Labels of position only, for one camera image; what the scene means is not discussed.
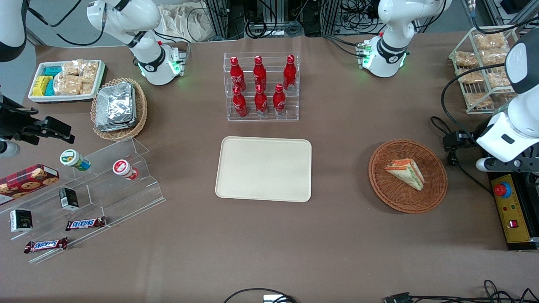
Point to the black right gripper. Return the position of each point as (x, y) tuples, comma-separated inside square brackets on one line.
[(12, 122)]

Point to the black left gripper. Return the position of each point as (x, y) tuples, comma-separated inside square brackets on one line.
[(468, 139)]

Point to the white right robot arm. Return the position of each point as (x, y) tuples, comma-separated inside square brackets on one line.
[(147, 42)]

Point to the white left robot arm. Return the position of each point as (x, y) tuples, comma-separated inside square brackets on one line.
[(391, 29)]

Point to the wrapped triangle sandwich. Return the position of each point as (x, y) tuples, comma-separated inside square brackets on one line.
[(406, 172)]

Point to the brown wicker basket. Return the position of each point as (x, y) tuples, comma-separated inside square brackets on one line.
[(396, 193)]

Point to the light wicker basket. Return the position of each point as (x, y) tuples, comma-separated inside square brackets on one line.
[(141, 111)]

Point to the beige plastic tray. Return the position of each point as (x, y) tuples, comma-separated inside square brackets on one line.
[(263, 168)]

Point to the white rectangular snack bin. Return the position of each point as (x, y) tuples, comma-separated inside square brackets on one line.
[(38, 98)]

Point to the green lid yogurt cup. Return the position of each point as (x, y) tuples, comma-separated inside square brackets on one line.
[(71, 158)]

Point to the teal snack packet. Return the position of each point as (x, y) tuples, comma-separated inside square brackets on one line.
[(52, 70), (50, 87)]

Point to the yellow snack packet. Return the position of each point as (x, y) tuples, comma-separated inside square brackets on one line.
[(41, 86)]

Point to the clear bag of puffed snacks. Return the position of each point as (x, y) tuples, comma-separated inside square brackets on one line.
[(494, 56), (478, 99), (498, 79), (465, 59), (489, 41), (506, 97), (470, 77)]

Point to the red tartan cookie box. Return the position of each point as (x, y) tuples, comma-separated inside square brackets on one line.
[(25, 182)]

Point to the clear bag of crackers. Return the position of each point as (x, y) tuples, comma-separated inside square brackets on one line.
[(73, 67), (66, 85), (87, 85), (91, 70)]

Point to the small black carton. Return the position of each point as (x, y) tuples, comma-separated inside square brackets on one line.
[(21, 220), (68, 198)]

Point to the silver foil packet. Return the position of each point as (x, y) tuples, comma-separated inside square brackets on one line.
[(116, 128), (114, 103)]

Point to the red lid yogurt cup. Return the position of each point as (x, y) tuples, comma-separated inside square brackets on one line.
[(122, 167)]

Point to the yellow emergency stop box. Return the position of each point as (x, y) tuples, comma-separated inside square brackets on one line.
[(516, 214)]

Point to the clear acrylic stepped shelf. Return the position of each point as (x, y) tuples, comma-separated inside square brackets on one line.
[(118, 198)]

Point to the Snickers chocolate bar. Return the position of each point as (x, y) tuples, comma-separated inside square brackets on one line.
[(85, 224), (45, 245)]

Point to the clear acrylic bottle rack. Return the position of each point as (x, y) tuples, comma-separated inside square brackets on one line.
[(290, 105)]

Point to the red cola bottle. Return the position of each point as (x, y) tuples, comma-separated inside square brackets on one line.
[(240, 105), (237, 75), (279, 102), (260, 73), (261, 103), (289, 75)]

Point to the white plastic bags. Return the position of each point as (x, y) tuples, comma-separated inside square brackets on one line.
[(185, 23)]

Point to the small white adapter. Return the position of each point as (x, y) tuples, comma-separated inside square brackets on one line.
[(276, 299)]

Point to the aluminium frame post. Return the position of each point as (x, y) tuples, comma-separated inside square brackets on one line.
[(332, 17), (219, 19)]

